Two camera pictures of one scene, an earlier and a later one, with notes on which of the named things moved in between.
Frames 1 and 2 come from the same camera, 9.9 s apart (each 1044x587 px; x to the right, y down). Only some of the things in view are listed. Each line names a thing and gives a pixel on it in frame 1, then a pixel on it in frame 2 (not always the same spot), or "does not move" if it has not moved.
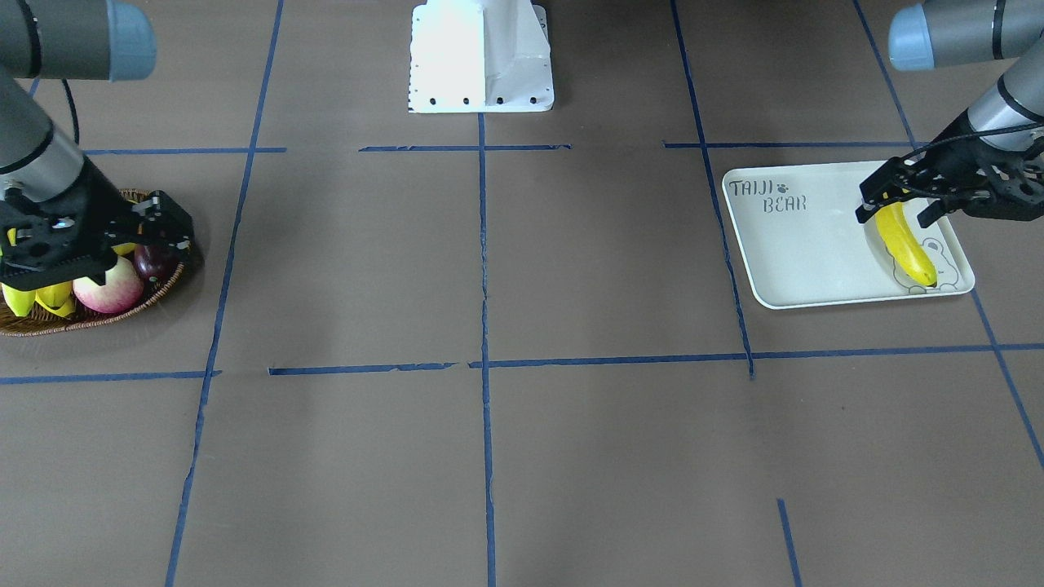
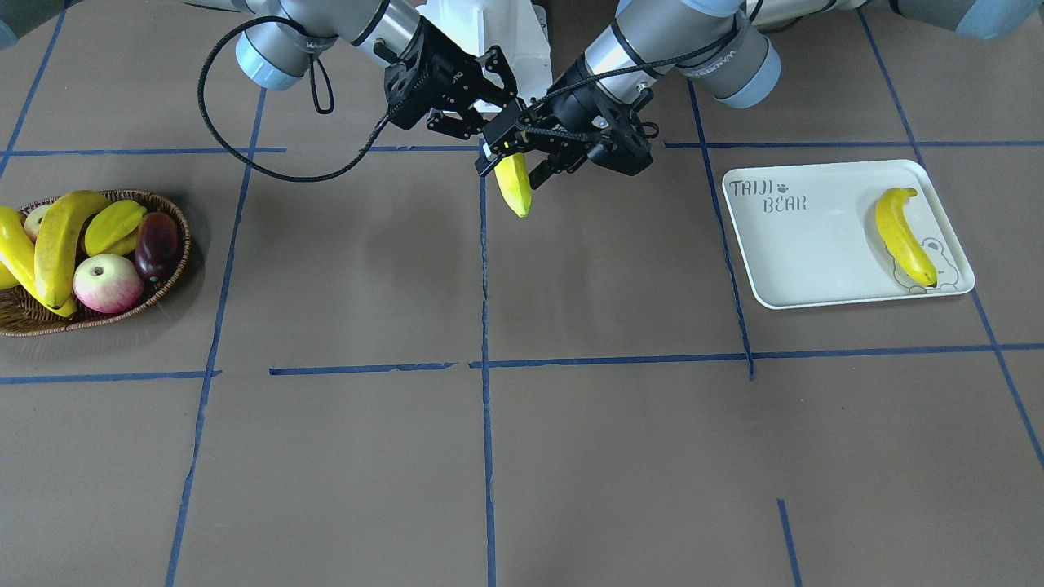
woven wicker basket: (37, 321) does not move
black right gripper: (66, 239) to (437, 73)
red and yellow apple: (122, 293) does not move
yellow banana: (899, 234) does not move
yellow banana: (19, 303) to (515, 181)
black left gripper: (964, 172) to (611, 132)
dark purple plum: (157, 262) does not move
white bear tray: (799, 242) does not move
